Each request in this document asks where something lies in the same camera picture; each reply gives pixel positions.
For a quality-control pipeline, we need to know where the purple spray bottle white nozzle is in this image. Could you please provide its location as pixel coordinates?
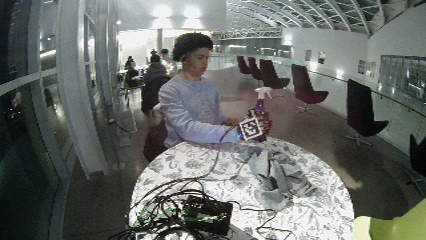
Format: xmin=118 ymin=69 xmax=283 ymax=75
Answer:
xmin=250 ymin=86 xmax=274 ymax=143

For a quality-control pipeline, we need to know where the white marker cube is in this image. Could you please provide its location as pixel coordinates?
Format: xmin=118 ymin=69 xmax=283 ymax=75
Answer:
xmin=238 ymin=116 xmax=264 ymax=142

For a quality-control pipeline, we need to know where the dark red lounge chair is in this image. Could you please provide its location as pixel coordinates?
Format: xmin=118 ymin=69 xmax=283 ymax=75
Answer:
xmin=258 ymin=58 xmax=291 ymax=90
xmin=246 ymin=56 xmax=263 ymax=82
xmin=235 ymin=55 xmax=252 ymax=76
xmin=290 ymin=63 xmax=330 ymax=113
xmin=344 ymin=78 xmax=389 ymax=148
xmin=405 ymin=133 xmax=426 ymax=196

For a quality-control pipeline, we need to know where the grey crumpled cloth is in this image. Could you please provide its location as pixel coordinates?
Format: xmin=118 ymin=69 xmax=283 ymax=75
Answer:
xmin=239 ymin=145 xmax=319 ymax=212

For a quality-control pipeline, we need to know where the person in grey sweatshirt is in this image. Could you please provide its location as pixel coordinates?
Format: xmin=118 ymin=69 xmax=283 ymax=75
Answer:
xmin=156 ymin=32 xmax=243 ymax=150

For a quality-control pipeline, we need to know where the floral blue white tablecloth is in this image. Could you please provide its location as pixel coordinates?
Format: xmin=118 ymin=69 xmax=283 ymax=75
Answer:
xmin=127 ymin=136 xmax=355 ymax=240

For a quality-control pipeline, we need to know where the dark chair behind person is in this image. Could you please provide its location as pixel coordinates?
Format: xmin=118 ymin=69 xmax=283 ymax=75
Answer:
xmin=142 ymin=119 xmax=170 ymax=164

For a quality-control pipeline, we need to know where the black background chair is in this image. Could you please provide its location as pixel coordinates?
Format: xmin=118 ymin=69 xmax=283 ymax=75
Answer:
xmin=139 ymin=75 xmax=172 ymax=115

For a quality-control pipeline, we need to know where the black electronics box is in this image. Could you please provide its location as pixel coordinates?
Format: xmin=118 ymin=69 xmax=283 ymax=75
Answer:
xmin=180 ymin=195 xmax=234 ymax=236

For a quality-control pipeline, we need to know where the bright ceiling lamp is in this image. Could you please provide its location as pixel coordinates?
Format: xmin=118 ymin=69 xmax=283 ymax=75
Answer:
xmin=182 ymin=4 xmax=203 ymax=20
xmin=150 ymin=3 xmax=174 ymax=20

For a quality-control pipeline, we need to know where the yellow green seat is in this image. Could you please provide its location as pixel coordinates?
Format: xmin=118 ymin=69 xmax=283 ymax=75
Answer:
xmin=351 ymin=197 xmax=426 ymax=240

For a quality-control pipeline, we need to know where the white building pillar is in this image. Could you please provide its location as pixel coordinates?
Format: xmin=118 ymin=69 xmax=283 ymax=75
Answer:
xmin=54 ymin=0 xmax=109 ymax=176

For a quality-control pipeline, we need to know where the thin black glove cable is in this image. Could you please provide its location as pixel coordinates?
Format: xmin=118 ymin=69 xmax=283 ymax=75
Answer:
xmin=131 ymin=125 xmax=240 ymax=214

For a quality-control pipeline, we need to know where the wall handrail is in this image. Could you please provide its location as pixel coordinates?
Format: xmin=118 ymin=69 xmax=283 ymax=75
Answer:
xmin=283 ymin=64 xmax=426 ymax=118

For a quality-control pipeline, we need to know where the tangle of black cables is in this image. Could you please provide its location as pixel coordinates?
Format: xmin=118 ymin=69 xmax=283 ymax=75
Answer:
xmin=106 ymin=179 xmax=231 ymax=240

